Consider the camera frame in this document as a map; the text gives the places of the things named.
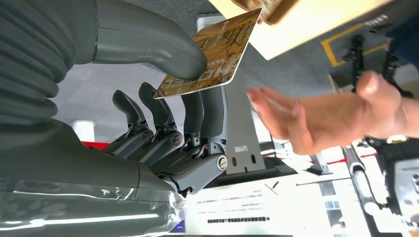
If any grey standing pillar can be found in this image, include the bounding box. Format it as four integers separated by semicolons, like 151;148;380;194
196;13;266;175

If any black tripod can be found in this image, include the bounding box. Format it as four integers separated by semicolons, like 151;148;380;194
347;34;414;99

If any person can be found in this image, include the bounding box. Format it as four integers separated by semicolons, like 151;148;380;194
386;14;419;71

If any red floor tape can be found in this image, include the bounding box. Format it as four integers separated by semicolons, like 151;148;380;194
82;141;110;151

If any white printed sign board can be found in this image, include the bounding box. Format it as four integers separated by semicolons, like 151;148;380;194
185;173;331;237

